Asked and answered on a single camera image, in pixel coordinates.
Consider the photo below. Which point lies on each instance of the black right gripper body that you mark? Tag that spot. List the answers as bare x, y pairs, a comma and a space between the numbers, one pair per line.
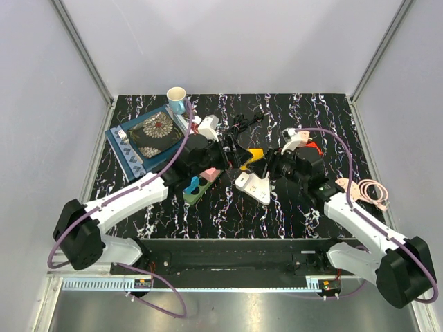
283, 165

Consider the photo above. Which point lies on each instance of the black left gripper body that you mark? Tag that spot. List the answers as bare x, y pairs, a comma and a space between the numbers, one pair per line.
223, 160

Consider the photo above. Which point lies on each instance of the yellow cube socket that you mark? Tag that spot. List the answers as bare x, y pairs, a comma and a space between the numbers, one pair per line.
256, 153

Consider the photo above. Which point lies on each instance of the pink cube socket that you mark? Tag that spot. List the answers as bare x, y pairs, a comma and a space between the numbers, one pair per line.
210, 174

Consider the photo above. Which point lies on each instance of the white triangular power strip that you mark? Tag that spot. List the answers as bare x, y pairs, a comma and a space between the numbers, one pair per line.
258, 189

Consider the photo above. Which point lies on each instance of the green power strip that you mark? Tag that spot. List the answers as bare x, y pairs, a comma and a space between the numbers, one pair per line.
192, 198

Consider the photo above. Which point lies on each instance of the blue plug adapter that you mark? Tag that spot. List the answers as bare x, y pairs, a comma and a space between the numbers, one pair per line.
194, 183

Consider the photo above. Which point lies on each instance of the red cube socket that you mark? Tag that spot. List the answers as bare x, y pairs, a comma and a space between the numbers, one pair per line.
314, 145

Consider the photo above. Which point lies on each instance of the pink round socket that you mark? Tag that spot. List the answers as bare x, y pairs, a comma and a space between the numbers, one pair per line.
347, 184

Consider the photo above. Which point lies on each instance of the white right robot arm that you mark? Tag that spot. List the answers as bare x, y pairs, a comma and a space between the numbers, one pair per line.
400, 268

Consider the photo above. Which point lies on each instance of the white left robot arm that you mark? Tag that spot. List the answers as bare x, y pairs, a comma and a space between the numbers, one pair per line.
81, 230

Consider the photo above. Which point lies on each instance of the beige cube socket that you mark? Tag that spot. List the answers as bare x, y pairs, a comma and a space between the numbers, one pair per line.
304, 138

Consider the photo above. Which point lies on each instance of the dark floral square plate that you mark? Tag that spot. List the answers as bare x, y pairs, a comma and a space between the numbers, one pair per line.
155, 135

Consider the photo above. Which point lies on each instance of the teal ceramic mug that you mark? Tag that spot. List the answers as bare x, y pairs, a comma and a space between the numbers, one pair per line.
176, 99

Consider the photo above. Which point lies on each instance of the blue patterned placemat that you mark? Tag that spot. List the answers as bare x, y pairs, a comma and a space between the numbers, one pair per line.
132, 168

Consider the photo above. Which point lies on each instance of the silver fork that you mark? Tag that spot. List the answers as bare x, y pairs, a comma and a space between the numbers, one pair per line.
123, 136

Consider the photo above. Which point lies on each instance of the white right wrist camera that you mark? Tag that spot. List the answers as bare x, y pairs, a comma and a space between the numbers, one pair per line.
291, 138

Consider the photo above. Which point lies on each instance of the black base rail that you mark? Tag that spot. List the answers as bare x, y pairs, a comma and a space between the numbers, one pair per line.
271, 265

